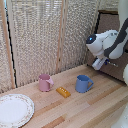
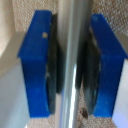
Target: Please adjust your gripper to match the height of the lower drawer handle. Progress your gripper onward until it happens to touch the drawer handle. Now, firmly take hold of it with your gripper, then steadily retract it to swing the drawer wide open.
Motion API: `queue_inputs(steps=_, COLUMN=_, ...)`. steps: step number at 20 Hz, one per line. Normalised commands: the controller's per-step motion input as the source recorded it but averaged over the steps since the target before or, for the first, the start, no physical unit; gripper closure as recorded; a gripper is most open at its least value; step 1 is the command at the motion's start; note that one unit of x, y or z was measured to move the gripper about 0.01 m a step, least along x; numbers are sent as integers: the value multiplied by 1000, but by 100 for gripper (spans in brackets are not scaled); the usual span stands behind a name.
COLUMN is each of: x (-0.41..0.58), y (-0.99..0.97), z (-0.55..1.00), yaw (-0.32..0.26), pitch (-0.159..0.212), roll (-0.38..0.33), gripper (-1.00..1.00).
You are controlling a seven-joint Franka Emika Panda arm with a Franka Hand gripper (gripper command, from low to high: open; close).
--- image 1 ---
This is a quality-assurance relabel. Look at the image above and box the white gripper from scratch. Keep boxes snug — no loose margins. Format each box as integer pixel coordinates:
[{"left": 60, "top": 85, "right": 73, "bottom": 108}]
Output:
[{"left": 91, "top": 56, "right": 111, "bottom": 71}]

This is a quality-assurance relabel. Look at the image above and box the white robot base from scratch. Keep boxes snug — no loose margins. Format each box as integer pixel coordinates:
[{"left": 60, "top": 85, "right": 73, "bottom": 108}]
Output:
[{"left": 110, "top": 103, "right": 128, "bottom": 128}]

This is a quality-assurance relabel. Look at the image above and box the brown drawer front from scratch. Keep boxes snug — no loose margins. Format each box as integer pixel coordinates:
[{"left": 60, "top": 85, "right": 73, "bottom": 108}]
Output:
[
  {"left": 87, "top": 49, "right": 128, "bottom": 81},
  {"left": 95, "top": 12, "right": 122, "bottom": 38}
]

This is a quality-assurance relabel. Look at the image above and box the dark brown drawer cabinet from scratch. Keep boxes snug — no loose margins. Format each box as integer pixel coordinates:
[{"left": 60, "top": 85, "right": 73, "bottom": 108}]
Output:
[{"left": 85, "top": 8, "right": 128, "bottom": 83}]

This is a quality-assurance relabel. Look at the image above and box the blue mug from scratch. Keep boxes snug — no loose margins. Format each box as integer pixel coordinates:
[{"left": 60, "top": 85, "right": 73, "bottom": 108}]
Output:
[{"left": 74, "top": 74, "right": 95, "bottom": 94}]

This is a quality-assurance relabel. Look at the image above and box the bamboo screen panel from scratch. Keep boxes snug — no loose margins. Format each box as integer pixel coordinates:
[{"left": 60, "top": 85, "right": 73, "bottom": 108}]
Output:
[
  {"left": 59, "top": 0, "right": 120, "bottom": 74},
  {"left": 6, "top": 0, "right": 65, "bottom": 88},
  {"left": 0, "top": 0, "right": 17, "bottom": 94}
]

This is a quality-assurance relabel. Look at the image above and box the yellow rectangular block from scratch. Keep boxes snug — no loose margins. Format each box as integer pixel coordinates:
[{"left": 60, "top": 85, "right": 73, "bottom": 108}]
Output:
[{"left": 55, "top": 86, "right": 72, "bottom": 99}]

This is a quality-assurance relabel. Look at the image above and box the pink mug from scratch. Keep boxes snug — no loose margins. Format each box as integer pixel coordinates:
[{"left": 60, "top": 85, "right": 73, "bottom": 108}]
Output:
[{"left": 37, "top": 73, "right": 55, "bottom": 93}]

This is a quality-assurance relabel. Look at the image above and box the white plate with patterned rim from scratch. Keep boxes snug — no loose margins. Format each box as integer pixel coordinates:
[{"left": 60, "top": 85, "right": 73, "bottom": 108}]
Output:
[{"left": 0, "top": 93, "right": 36, "bottom": 128}]

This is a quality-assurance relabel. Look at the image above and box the silver drawer handle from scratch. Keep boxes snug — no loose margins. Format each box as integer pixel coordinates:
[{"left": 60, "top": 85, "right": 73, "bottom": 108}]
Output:
[{"left": 108, "top": 61, "right": 119, "bottom": 67}]

